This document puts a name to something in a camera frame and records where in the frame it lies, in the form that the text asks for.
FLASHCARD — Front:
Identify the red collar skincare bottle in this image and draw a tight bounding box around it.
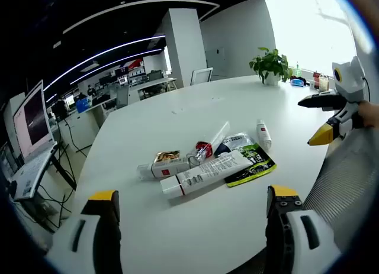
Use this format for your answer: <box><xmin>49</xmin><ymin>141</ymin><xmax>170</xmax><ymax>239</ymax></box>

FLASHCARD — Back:
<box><xmin>186</xmin><ymin>121</ymin><xmax>231</xmax><ymax>168</ymax></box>

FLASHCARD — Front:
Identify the white frame chair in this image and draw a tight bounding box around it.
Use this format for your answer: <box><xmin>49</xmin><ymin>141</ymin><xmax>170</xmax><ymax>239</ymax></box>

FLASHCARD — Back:
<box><xmin>190</xmin><ymin>67</ymin><xmax>214</xmax><ymax>86</ymax></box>

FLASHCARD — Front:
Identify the blue storage box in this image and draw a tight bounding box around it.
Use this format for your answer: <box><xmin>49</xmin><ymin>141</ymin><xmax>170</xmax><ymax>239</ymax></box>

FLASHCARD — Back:
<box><xmin>75</xmin><ymin>98</ymin><xmax>91</xmax><ymax>114</ymax></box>

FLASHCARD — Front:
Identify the person's right hand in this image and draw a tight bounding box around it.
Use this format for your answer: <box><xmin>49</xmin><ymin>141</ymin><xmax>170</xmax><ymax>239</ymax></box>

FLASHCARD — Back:
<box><xmin>356</xmin><ymin>99</ymin><xmax>379</xmax><ymax>130</ymax></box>

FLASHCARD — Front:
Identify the white mesh office chair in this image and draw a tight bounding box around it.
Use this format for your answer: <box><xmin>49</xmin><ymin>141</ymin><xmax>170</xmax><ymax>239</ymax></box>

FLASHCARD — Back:
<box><xmin>301</xmin><ymin>125</ymin><xmax>379</xmax><ymax>248</ymax></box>

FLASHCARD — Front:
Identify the white skincare tube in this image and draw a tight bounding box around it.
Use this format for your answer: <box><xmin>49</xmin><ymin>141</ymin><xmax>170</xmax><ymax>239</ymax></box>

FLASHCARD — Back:
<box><xmin>159</xmin><ymin>149</ymin><xmax>252</xmax><ymax>201</ymax></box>

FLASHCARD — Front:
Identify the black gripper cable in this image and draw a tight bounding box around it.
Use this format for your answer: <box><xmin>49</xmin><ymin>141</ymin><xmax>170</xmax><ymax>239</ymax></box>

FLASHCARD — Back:
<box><xmin>362</xmin><ymin>77</ymin><xmax>371</xmax><ymax>102</ymax></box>

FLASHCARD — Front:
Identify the potted green plant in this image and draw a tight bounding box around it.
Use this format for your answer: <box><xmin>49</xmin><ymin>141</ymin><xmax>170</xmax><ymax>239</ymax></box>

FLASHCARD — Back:
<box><xmin>249</xmin><ymin>47</ymin><xmax>294</xmax><ymax>86</ymax></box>

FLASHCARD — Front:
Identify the grey office chair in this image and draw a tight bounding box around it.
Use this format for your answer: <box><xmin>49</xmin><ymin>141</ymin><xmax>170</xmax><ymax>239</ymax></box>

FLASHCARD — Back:
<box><xmin>115</xmin><ymin>86</ymin><xmax>131</xmax><ymax>109</ymax></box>

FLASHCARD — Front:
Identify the green black skincare sachet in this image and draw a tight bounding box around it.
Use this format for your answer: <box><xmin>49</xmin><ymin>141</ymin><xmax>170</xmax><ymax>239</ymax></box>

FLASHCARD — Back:
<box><xmin>213</xmin><ymin>132</ymin><xmax>278</xmax><ymax>188</ymax></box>

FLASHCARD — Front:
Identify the clear jar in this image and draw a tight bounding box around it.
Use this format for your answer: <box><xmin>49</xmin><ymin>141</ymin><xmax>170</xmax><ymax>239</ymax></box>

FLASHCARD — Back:
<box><xmin>318</xmin><ymin>75</ymin><xmax>331</xmax><ymax>93</ymax></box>

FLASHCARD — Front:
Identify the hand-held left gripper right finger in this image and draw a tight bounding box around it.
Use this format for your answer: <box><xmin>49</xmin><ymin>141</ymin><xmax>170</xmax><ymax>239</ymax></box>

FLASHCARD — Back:
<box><xmin>265</xmin><ymin>184</ymin><xmax>343</xmax><ymax>274</ymax></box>

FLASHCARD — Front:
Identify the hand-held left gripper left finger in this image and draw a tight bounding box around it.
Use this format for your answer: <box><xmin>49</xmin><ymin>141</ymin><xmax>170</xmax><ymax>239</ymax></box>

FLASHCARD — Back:
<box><xmin>44</xmin><ymin>190</ymin><xmax>123</xmax><ymax>274</ymax></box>

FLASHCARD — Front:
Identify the white office counter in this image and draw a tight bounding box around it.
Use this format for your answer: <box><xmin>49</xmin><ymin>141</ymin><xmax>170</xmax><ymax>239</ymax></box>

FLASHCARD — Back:
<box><xmin>58</xmin><ymin>107</ymin><xmax>103</xmax><ymax>152</ymax></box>

